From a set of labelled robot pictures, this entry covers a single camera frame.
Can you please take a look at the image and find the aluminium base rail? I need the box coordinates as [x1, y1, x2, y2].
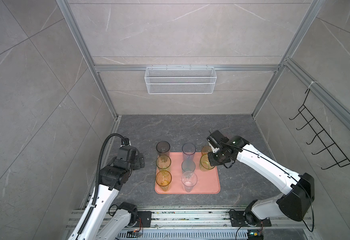
[139, 207, 311, 229]

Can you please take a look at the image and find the clear glass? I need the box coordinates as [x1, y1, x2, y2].
[181, 171, 198, 193]

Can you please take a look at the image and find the black wire hook rack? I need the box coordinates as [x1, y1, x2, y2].
[289, 89, 350, 170]

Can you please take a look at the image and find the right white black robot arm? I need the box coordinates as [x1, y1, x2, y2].
[207, 131, 315, 226]

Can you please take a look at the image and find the teal dimpled cup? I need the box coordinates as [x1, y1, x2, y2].
[181, 160, 196, 173]

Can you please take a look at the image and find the white wire mesh basket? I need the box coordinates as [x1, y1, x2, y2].
[145, 67, 217, 95]

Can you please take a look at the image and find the short yellow glass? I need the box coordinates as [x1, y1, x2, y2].
[201, 146, 213, 155]

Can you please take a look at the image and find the dark grey tall glass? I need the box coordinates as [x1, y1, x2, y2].
[156, 141, 171, 157]

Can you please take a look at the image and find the tall blue glass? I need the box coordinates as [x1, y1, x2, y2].
[182, 143, 196, 161]

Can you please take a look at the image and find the light green tall glass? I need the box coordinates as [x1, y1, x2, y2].
[156, 155, 172, 172]

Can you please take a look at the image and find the tall yellow glass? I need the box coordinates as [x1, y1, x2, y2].
[156, 170, 172, 192]

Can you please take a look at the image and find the pink plastic tray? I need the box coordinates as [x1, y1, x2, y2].
[154, 152, 221, 195]

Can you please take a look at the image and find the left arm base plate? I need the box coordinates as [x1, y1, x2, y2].
[132, 211, 152, 228]

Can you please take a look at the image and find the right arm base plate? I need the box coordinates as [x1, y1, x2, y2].
[228, 209, 272, 227]

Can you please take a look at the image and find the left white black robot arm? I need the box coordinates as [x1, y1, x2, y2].
[69, 133, 145, 240]

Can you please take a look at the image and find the short green glass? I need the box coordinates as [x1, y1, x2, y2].
[199, 154, 215, 172]

